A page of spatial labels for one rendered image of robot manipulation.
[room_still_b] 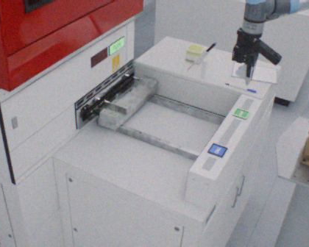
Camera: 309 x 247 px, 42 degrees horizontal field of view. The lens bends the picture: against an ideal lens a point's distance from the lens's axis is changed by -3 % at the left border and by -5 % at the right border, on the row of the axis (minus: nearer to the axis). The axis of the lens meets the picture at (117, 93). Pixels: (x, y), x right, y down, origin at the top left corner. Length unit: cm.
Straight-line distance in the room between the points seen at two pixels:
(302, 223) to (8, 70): 138
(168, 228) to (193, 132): 46
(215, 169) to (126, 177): 34
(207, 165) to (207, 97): 53
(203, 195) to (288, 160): 45
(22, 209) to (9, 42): 69
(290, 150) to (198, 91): 47
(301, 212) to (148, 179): 73
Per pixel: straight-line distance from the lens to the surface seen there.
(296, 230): 199
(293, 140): 182
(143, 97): 183
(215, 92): 182
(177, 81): 187
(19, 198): 156
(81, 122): 168
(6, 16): 116
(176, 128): 175
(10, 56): 120
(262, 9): 142
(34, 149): 151
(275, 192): 277
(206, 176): 133
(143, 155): 160
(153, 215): 147
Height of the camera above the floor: 185
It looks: 32 degrees down
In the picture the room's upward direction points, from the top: straight up
